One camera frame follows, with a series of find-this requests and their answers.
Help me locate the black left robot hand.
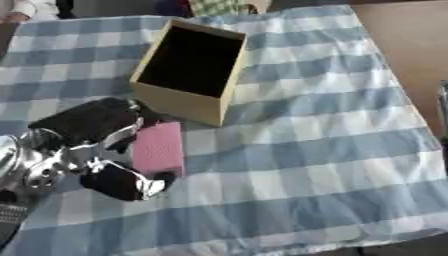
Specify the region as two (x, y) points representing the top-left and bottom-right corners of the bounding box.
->
(26, 97), (179, 202)

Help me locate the pink rectangular block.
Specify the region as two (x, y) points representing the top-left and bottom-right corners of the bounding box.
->
(131, 121), (188, 178)

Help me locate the tan cardboard box black inside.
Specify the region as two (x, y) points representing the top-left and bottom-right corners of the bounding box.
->
(127, 18), (249, 128)

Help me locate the person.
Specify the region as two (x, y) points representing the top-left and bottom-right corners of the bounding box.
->
(0, 0), (77, 24)

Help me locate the green checked cloth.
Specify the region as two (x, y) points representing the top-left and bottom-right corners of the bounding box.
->
(189, 0), (259, 17)

